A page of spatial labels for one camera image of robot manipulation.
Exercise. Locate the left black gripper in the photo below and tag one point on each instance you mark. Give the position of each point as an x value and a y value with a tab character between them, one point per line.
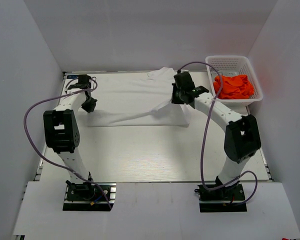
90	108

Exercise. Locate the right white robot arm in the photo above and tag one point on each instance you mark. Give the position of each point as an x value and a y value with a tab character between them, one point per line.
241	133

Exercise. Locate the white plastic basket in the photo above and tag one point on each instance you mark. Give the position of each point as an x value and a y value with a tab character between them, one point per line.
234	65

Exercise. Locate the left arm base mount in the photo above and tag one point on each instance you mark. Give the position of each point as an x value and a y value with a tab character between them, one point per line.
89	198

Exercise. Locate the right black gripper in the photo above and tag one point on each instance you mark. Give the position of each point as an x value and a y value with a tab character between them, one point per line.
174	99

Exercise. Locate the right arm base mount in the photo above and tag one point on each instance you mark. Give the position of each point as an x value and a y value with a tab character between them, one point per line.
224	200

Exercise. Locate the white t shirt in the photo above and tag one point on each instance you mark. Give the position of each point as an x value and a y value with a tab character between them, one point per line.
137	101

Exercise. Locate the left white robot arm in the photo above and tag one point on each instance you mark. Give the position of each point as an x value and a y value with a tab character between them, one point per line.
62	133

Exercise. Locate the orange t shirt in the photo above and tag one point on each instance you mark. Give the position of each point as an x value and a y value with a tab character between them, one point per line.
233	87

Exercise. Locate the blue table label sticker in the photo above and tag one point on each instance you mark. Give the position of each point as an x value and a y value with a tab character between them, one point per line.
72	77

